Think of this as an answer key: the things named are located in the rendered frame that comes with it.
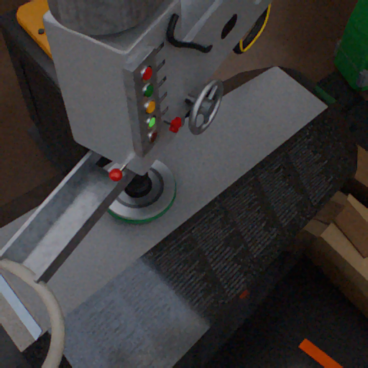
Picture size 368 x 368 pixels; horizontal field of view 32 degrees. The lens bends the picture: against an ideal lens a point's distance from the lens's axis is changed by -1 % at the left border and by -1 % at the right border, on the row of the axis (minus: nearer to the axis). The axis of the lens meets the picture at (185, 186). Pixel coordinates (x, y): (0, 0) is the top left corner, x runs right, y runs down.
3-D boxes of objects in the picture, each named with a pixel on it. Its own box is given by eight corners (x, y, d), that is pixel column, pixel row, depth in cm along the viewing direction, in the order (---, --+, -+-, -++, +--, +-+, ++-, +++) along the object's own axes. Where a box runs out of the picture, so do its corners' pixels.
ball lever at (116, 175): (125, 158, 156) (124, 150, 153) (136, 164, 155) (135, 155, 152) (107, 180, 152) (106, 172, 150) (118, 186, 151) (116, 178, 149)
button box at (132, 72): (153, 130, 151) (144, 42, 128) (162, 135, 150) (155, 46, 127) (134, 154, 148) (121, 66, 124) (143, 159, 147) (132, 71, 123)
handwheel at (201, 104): (192, 94, 171) (192, 54, 159) (226, 109, 168) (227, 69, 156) (162, 132, 165) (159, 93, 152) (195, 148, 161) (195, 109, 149)
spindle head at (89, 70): (151, 62, 182) (139, -78, 145) (218, 91, 175) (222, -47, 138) (74, 148, 166) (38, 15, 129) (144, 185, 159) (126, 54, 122)
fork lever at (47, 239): (151, 78, 184) (150, 66, 180) (209, 105, 178) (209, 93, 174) (-11, 259, 150) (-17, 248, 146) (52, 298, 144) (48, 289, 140)
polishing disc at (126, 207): (190, 191, 185) (190, 188, 184) (131, 233, 177) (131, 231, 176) (144, 146, 194) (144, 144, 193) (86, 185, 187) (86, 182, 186)
